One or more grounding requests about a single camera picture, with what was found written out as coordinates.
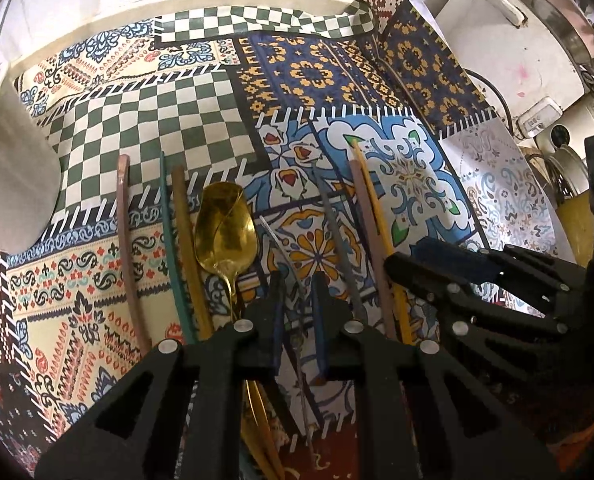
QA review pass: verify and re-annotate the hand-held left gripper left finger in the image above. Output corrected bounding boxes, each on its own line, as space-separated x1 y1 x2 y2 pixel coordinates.
34 271 288 480

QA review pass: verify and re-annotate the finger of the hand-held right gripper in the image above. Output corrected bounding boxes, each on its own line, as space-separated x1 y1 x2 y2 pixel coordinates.
412 236 589 318
383 252 585 391

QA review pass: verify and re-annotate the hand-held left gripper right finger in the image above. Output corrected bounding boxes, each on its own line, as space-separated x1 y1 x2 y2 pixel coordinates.
311 272 560 480

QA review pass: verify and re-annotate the brown chopstick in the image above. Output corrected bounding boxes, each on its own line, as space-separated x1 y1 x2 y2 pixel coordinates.
348 160 398 341

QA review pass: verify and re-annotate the yellow chopstick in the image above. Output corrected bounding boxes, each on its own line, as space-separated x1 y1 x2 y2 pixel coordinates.
352 141 415 345

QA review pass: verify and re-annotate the silver fork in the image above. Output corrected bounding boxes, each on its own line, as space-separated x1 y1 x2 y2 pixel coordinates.
259 215 318 463

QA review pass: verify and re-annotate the grey chopstick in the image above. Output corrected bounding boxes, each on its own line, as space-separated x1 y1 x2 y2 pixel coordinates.
313 167 370 321

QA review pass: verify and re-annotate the gold spoon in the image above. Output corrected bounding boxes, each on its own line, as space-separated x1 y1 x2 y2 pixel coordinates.
193 181 285 480

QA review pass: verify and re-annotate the tan chopstick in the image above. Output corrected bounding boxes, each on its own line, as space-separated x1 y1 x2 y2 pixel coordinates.
171 165 215 341

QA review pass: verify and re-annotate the teal chopstick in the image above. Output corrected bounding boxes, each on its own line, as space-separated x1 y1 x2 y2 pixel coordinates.
158 150 198 346

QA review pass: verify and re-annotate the mauve chopstick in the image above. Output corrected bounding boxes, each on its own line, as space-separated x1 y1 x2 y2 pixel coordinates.
117 154 153 356

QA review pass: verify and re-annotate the white ceramic cup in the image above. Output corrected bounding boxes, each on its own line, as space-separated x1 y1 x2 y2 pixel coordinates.
0 77 62 256

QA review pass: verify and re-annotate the yellow wooden board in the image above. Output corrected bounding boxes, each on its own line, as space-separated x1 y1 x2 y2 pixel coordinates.
557 194 594 267

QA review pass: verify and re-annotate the white round appliance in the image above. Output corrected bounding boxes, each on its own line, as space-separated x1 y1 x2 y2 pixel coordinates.
537 95 594 161

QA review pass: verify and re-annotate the steel pot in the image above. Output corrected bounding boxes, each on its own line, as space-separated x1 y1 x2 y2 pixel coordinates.
530 0 594 66

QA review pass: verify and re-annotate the white box appliance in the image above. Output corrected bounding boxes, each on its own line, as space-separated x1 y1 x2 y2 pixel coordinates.
434 0 585 136

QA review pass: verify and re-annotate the patchwork patterned table mat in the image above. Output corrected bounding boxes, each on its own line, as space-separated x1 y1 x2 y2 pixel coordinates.
0 0 578 480

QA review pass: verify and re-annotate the black cable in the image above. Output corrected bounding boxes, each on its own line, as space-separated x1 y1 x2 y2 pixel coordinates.
399 0 515 128

